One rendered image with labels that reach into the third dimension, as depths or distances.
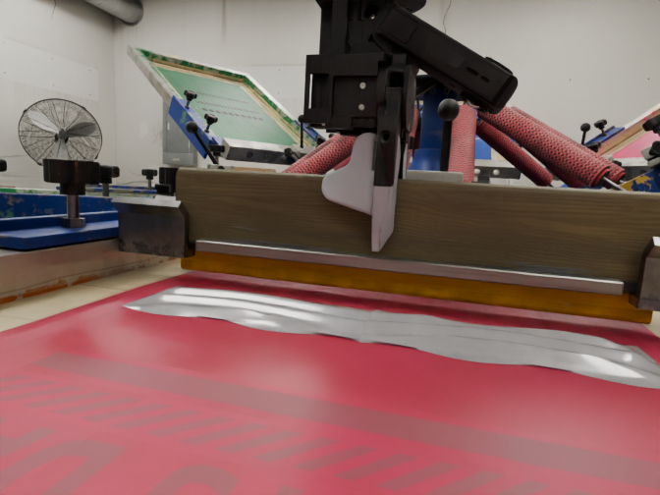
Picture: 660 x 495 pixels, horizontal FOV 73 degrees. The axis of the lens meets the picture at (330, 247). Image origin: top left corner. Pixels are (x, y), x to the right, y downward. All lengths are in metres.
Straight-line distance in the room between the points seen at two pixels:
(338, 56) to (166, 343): 0.24
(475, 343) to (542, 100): 4.38
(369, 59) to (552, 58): 4.38
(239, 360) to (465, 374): 0.12
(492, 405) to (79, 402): 0.19
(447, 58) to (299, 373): 0.25
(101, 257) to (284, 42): 4.66
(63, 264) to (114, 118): 5.53
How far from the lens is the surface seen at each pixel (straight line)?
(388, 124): 0.34
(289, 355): 0.26
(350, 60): 0.37
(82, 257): 0.44
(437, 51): 0.37
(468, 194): 0.37
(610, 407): 0.26
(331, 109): 0.36
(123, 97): 5.90
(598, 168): 0.98
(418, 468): 0.18
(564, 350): 0.32
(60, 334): 0.32
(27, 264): 0.40
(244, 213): 0.41
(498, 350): 0.29
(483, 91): 0.36
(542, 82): 4.66
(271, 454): 0.18
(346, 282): 0.40
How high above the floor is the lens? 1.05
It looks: 8 degrees down
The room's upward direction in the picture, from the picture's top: 3 degrees clockwise
